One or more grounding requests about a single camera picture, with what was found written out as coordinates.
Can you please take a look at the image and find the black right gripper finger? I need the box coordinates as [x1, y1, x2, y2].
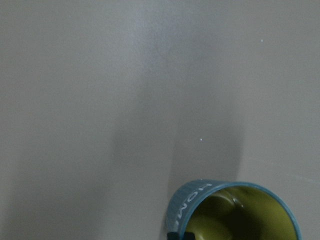
[166, 232, 196, 240]

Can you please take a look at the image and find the blue mug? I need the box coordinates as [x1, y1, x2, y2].
[166, 179, 302, 240]

